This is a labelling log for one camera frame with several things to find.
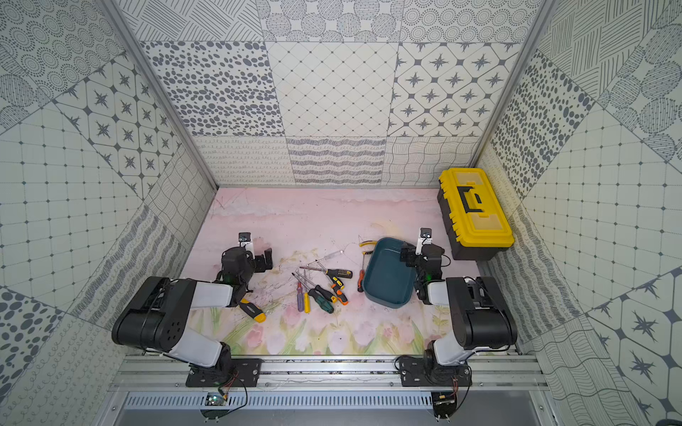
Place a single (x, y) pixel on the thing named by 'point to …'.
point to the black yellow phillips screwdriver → (336, 272)
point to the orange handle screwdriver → (360, 280)
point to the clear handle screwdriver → (327, 256)
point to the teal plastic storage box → (388, 281)
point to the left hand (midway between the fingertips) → (255, 246)
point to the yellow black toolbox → (477, 223)
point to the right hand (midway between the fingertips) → (418, 245)
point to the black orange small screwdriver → (338, 286)
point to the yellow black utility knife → (253, 311)
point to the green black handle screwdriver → (320, 300)
